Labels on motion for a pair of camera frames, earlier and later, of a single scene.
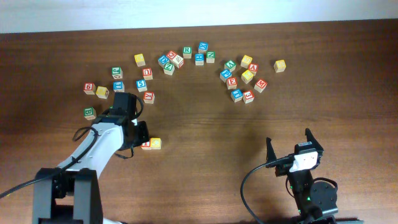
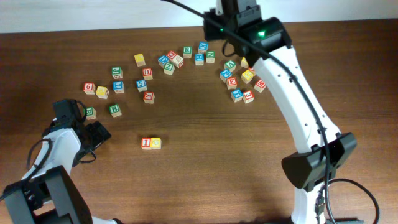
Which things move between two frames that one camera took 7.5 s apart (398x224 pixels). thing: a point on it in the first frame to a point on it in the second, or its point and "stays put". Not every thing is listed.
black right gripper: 271,154 to 212,32
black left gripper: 144,136 to 99,135
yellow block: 155,143 stays put
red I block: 146,145 stays put
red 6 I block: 89,88 stays put
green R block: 187,52 stays put
